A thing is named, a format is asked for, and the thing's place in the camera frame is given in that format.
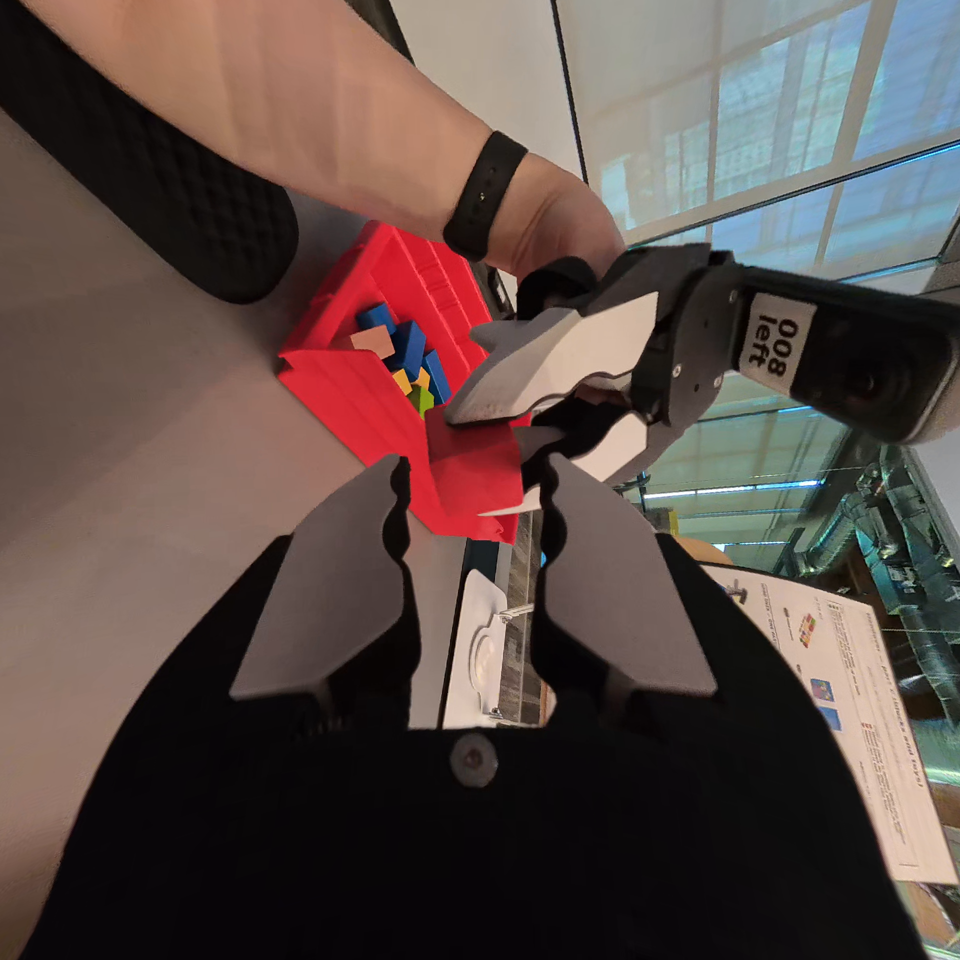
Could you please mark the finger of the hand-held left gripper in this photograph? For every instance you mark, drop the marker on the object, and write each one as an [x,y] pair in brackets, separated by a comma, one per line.
[592,352]
[615,446]

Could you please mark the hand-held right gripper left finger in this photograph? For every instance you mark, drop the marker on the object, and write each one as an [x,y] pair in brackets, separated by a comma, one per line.
[330,600]

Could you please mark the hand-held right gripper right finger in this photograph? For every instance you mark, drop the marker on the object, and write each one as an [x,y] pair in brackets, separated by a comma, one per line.
[622,607]

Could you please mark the blue wooden triangle block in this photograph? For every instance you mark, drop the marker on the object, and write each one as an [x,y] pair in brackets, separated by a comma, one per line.
[436,379]

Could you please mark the blue rectangular wooden block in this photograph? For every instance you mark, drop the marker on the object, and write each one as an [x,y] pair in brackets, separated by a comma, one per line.
[375,317]
[409,345]

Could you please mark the red plastic bin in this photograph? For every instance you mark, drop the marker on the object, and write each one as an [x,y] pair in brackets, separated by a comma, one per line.
[337,390]

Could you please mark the natural wooden block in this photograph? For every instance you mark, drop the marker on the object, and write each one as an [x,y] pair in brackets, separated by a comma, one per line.
[373,345]

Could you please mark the person's left hand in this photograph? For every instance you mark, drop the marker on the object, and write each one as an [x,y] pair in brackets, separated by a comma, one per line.
[562,217]

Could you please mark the dark flat pad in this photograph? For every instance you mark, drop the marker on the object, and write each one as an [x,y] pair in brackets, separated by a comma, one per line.
[487,559]

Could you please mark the printed instruction sheet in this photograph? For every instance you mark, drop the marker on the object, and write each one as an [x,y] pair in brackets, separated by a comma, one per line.
[862,712]

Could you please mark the black mesh pad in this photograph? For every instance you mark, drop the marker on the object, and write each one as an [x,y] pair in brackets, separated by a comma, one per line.
[150,187]

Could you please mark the clear stand bracket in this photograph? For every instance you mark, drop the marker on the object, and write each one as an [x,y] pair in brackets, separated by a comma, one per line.
[487,652]

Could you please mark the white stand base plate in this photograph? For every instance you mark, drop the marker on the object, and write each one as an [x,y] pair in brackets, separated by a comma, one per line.
[469,675]

